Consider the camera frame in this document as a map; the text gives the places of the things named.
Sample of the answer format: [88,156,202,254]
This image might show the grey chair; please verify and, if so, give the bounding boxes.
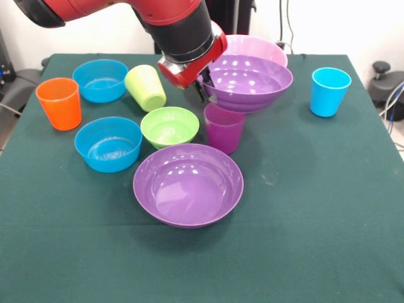
[0,68,42,115]

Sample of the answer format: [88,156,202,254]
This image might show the green ribbed bowl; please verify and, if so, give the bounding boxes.
[140,106,201,150]

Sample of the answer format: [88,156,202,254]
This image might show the large pink bowl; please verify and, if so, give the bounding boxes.
[224,34,288,69]

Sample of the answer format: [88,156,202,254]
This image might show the black knob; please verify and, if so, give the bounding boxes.
[371,61,393,83]

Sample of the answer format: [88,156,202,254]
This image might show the blue bowl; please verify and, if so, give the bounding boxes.
[72,59,129,104]
[74,116,143,174]

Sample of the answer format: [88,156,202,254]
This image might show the blue and grey cables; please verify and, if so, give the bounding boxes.
[378,80,404,149]

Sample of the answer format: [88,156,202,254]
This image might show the purple cup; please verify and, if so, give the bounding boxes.
[203,103,247,155]

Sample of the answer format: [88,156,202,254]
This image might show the black equipment box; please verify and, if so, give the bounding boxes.
[0,28,16,95]

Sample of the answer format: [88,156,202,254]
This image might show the orange cup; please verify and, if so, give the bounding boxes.
[35,77,83,131]

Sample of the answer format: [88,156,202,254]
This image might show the lime green cup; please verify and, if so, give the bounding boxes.
[124,64,167,113]

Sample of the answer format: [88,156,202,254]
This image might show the blue cup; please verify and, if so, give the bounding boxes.
[309,67,352,118]

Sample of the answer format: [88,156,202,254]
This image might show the dark grey base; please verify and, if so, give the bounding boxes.
[368,71,404,110]

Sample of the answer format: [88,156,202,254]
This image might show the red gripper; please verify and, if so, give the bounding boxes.
[157,20,229,104]

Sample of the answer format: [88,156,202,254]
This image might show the dark green tablecloth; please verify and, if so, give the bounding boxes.
[0,52,404,303]

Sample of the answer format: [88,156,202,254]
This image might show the black wall cable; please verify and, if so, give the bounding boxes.
[276,0,295,54]

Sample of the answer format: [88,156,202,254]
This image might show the purple bowl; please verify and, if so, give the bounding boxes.
[201,54,294,115]
[133,143,245,229]

